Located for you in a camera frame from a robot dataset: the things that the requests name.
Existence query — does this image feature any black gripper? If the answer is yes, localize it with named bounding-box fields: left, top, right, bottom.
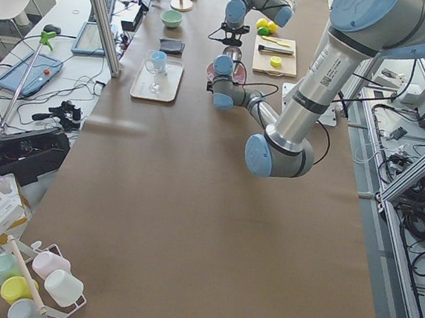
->
left=218, top=22, right=250, bottom=47

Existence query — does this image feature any stainless steel ice scoop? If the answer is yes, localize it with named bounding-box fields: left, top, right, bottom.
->
left=223, top=45, right=242, bottom=63

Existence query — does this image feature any pink bowl with ice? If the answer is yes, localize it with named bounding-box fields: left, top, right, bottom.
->
left=206, top=62, right=247, bottom=85

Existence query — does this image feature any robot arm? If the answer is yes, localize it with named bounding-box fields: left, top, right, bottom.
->
left=216, top=0, right=296, bottom=47
left=212, top=0, right=425, bottom=178

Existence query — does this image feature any light blue cup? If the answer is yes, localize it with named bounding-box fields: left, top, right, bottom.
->
left=148, top=50, right=167, bottom=73

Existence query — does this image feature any pink cup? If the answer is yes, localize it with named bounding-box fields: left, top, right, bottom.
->
left=32, top=251, right=71, bottom=280

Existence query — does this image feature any white cup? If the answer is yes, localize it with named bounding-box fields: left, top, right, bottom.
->
left=44, top=269, right=84, bottom=307

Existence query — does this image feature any mint green cup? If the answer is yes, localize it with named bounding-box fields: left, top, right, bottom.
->
left=0, top=253, right=23, bottom=286

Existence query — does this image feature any yellow cup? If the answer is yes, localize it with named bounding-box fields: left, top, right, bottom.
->
left=0, top=276, right=33, bottom=305

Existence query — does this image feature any grey cup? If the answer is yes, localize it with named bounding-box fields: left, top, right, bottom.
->
left=7, top=298, right=46, bottom=318

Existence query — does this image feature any green lime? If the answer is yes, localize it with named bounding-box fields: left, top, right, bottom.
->
left=257, top=27, right=270, bottom=36

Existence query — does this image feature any black and silver muddler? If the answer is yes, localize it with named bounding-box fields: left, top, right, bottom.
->
left=257, top=44, right=294, bottom=56

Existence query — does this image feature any yellow plastic knife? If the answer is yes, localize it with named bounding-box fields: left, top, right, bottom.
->
left=261, top=36, right=291, bottom=48

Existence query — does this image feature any wooden cutting board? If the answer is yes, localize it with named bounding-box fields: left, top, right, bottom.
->
left=252, top=35, right=297, bottom=78

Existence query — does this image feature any yellow lemon half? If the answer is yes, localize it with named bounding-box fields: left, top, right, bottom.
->
left=270, top=56, right=282, bottom=67

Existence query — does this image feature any dark grey folded cloth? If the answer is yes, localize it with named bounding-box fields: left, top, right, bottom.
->
left=159, top=38, right=185, bottom=56

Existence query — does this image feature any mint green bowl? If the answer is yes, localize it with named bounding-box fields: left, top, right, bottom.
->
left=160, top=9, right=183, bottom=29

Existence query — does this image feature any beige serving tray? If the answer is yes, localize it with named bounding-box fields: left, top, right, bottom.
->
left=130, top=60, right=184, bottom=103

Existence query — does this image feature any clear wine glass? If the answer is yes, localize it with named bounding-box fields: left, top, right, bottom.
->
left=144, top=50, right=163, bottom=93

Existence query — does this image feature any black keyboard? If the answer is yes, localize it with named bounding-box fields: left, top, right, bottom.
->
left=87, top=0, right=117, bottom=27

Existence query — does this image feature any blue teach pendant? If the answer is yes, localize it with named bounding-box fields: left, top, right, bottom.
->
left=71, top=21, right=105, bottom=56
left=0, top=47, right=65, bottom=103

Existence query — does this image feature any green tipped grabber stick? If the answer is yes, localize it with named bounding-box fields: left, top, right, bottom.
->
left=0, top=24, right=60, bottom=136

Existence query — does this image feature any black equipment case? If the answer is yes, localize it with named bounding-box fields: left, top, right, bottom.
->
left=0, top=128, right=70, bottom=186

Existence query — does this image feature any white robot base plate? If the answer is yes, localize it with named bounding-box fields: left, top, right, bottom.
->
left=277, top=80, right=342, bottom=128

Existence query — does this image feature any aluminium frame post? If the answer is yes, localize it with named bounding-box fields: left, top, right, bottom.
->
left=90, top=0, right=121, bottom=78

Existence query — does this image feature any white wire cup rack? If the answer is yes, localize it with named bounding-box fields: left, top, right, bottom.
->
left=0, top=236, right=87, bottom=318

